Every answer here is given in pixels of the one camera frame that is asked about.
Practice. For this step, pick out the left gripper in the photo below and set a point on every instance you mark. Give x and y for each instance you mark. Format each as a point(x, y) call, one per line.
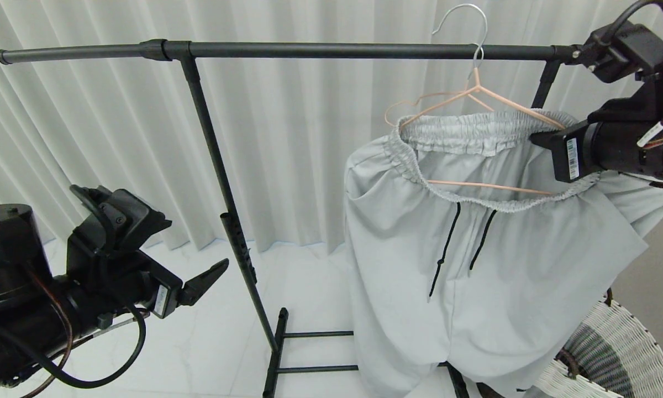
point(116, 287)

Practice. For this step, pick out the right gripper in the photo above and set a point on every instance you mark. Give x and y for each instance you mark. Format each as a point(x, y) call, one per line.
point(613, 146)

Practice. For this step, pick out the pink clothes hanger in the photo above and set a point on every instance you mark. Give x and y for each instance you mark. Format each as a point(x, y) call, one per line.
point(508, 103)
point(414, 102)

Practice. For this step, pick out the pale grey shorts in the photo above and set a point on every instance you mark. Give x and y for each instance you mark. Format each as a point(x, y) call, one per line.
point(503, 276)

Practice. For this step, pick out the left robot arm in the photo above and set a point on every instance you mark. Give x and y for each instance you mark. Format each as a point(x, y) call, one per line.
point(11, 287)

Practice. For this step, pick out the white laundry basket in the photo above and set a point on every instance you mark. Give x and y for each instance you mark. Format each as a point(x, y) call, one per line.
point(630, 354)

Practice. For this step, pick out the black clothes rack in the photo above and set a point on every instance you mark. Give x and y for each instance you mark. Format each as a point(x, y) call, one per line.
point(309, 51)

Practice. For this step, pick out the white curtain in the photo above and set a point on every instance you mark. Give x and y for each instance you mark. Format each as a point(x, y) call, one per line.
point(309, 155)

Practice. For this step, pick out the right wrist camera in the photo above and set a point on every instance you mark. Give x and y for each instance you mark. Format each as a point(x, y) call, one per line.
point(630, 50)

